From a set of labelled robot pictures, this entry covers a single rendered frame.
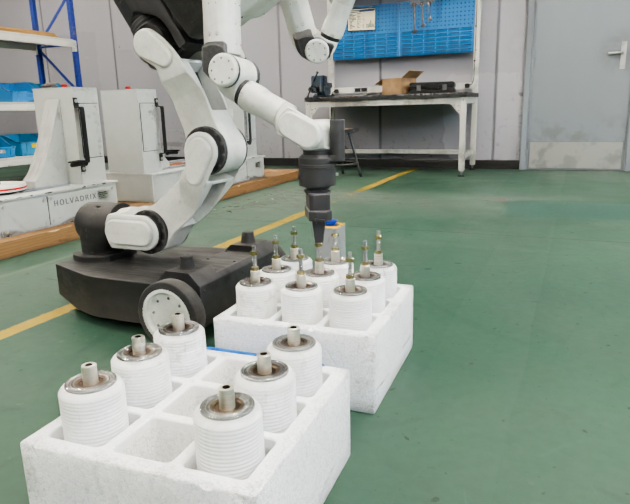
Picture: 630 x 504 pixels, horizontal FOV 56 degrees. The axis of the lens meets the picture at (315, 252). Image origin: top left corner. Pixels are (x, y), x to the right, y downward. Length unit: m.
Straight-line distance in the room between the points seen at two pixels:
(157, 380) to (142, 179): 3.04
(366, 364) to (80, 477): 0.61
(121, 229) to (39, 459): 1.09
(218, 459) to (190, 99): 1.20
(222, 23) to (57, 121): 2.26
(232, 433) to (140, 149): 3.30
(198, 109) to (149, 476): 1.17
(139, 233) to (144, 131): 2.13
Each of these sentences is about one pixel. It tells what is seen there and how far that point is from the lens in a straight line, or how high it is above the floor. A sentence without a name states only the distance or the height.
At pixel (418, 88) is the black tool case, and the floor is 0.81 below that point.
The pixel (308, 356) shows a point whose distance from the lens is 1.00.
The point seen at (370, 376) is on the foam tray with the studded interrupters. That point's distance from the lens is 1.29.
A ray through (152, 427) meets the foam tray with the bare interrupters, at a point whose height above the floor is 0.16.
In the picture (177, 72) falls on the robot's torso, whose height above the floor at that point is 0.76.
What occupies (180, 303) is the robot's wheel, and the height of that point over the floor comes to 0.15.
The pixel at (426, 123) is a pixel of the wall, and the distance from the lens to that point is 6.46.
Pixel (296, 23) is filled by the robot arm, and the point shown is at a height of 0.91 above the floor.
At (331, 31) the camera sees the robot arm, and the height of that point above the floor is 0.88.
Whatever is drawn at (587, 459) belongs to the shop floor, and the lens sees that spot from 1.27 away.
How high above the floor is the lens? 0.65
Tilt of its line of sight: 14 degrees down
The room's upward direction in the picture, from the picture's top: 2 degrees counter-clockwise
